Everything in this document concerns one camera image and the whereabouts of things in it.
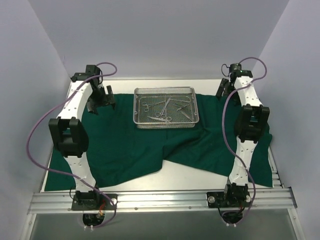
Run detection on wire mesh instrument tray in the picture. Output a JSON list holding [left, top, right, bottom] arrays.
[[133, 86, 200, 129]]

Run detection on green surgical drape cloth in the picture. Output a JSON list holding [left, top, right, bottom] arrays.
[[46, 92, 274, 187]]

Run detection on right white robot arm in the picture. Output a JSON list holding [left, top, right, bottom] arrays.
[[216, 69, 270, 207]]

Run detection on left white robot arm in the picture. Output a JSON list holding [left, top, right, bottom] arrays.
[[48, 66, 116, 210]]

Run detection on steel surgical scissors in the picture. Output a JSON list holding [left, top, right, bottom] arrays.
[[155, 97, 171, 118]]

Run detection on steel needle holder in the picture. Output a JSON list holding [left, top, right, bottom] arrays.
[[147, 116, 172, 123]]

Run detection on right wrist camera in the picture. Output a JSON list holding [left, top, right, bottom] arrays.
[[228, 63, 242, 73]]

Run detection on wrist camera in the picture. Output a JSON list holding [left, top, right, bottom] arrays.
[[85, 64, 101, 77], [228, 63, 242, 73]]

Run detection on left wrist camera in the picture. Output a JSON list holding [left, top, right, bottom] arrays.
[[85, 64, 101, 77]]

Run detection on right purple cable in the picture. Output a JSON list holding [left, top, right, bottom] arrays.
[[221, 56, 268, 228]]

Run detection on purple cable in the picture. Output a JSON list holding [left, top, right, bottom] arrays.
[[221, 56, 268, 228], [25, 61, 118, 229]]

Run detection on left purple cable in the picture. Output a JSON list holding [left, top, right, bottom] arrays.
[[25, 61, 118, 229]]

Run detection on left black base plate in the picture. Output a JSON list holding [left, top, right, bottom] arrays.
[[71, 191, 118, 211]]

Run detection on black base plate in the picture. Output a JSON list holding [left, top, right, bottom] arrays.
[[206, 191, 251, 208], [71, 191, 118, 211]]

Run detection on front aluminium rail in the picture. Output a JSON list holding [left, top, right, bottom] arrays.
[[28, 188, 297, 214]]

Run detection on aluminium rail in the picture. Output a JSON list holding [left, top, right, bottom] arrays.
[[268, 147, 284, 189], [28, 188, 297, 214]]

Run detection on right aluminium rail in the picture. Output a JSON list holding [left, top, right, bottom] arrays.
[[268, 147, 284, 189]]

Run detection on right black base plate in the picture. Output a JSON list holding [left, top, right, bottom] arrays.
[[206, 191, 251, 208]]

